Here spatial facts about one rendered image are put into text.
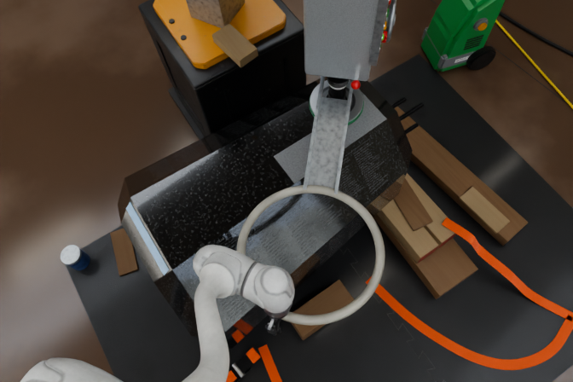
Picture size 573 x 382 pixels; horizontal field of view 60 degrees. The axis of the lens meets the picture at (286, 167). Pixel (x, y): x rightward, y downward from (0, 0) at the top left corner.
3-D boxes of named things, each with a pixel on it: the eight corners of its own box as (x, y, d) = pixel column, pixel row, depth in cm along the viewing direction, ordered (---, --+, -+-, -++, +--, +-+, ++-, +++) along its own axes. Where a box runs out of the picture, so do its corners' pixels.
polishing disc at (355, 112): (303, 86, 203) (303, 84, 202) (354, 75, 204) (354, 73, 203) (317, 130, 193) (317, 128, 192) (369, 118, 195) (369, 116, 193)
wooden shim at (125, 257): (111, 234, 266) (109, 232, 265) (129, 227, 267) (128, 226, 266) (119, 276, 255) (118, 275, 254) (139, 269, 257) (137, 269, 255)
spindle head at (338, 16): (320, 3, 188) (321, -108, 148) (378, 9, 186) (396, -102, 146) (303, 79, 173) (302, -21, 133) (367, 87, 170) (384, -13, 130)
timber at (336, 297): (303, 340, 237) (302, 337, 226) (288, 320, 242) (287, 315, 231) (352, 304, 243) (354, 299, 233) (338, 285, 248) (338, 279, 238)
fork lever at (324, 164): (322, 13, 190) (322, 6, 185) (373, 18, 187) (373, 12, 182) (293, 188, 178) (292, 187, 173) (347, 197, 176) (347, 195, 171)
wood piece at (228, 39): (213, 42, 224) (211, 34, 219) (230, 30, 226) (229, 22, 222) (240, 68, 216) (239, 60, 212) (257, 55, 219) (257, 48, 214)
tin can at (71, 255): (78, 249, 263) (66, 241, 251) (94, 256, 261) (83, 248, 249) (67, 267, 259) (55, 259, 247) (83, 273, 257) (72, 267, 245)
